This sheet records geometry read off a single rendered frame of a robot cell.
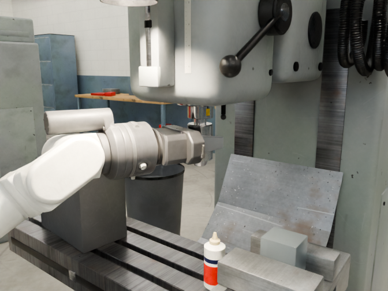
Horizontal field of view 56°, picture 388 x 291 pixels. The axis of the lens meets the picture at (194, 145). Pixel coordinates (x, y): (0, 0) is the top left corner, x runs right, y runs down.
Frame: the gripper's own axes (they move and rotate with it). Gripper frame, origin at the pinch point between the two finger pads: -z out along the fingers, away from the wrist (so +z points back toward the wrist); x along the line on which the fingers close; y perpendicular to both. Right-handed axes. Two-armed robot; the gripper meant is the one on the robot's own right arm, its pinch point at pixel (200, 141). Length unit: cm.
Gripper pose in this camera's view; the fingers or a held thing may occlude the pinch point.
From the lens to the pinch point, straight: 66.4
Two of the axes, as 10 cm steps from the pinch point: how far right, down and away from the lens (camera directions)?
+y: -0.1, 9.8, 2.0
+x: -5.5, -1.8, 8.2
